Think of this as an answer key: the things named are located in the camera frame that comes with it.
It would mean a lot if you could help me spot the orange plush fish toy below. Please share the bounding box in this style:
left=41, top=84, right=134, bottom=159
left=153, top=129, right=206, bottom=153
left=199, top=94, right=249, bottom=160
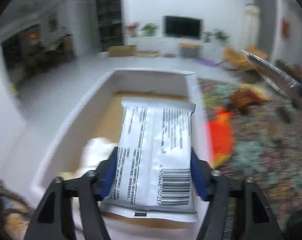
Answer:
left=205, top=107, right=234, bottom=169

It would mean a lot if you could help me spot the white printed snack packet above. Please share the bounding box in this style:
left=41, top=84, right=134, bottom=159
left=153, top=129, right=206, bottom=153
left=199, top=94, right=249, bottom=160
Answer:
left=101, top=98, right=198, bottom=223

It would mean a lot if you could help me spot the brown knitted hat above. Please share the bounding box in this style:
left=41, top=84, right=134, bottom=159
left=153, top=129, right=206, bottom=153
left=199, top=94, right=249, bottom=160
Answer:
left=229, top=89, right=267, bottom=115

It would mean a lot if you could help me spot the silver foil packet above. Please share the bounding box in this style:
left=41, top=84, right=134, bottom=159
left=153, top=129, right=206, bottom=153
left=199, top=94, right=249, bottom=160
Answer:
left=242, top=50, right=302, bottom=101

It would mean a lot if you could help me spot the patterned woven tablecloth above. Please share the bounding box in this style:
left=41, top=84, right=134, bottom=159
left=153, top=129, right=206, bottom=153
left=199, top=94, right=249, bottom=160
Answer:
left=198, top=78, right=302, bottom=239

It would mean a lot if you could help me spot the orange lounge chair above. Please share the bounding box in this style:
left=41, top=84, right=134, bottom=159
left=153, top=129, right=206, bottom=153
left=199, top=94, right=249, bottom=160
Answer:
left=223, top=45, right=268, bottom=72

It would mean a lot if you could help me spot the purple floor mat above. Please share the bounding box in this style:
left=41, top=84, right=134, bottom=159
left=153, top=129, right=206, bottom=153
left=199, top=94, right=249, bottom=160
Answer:
left=195, top=58, right=217, bottom=67

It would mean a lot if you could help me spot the brown cardboard box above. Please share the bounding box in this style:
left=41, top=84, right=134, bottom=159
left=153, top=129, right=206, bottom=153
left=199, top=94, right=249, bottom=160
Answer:
left=108, top=45, right=136, bottom=57

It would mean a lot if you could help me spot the round beige floor cushion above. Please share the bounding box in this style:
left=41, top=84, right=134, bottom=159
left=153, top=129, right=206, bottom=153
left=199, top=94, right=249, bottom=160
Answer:
left=135, top=50, right=161, bottom=58

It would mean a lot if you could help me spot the small wooden coffee table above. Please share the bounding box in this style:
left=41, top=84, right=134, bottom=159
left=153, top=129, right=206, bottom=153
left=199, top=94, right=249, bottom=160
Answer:
left=179, top=43, right=202, bottom=59

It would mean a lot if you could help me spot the green potted plant right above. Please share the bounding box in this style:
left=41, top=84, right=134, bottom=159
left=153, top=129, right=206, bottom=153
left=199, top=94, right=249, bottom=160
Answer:
left=213, top=29, right=229, bottom=46

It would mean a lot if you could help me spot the green potted plant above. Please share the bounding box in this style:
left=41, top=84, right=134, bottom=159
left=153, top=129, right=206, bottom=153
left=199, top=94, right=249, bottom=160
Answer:
left=213, top=29, right=229, bottom=46
left=141, top=23, right=159, bottom=36

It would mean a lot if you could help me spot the white tv console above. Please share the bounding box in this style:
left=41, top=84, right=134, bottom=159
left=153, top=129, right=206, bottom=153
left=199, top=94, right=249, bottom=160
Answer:
left=124, top=36, right=224, bottom=60

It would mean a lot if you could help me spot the red flower vase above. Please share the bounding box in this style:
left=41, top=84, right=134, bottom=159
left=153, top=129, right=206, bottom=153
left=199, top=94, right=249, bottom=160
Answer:
left=127, top=22, right=139, bottom=37

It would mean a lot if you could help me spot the black television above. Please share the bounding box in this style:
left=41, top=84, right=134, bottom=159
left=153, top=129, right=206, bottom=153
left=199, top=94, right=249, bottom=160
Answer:
left=163, top=16, right=203, bottom=40

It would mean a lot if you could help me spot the white standing air conditioner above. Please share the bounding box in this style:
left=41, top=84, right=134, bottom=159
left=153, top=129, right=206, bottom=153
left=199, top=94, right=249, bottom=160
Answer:
left=244, top=3, right=260, bottom=48

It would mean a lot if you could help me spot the green potted plant left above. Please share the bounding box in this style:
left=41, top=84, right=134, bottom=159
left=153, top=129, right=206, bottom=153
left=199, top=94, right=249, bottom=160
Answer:
left=141, top=23, right=159, bottom=36

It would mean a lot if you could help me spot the black glass display cabinet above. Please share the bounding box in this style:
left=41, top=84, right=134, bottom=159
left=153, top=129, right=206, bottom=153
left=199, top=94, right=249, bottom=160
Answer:
left=96, top=0, right=123, bottom=51

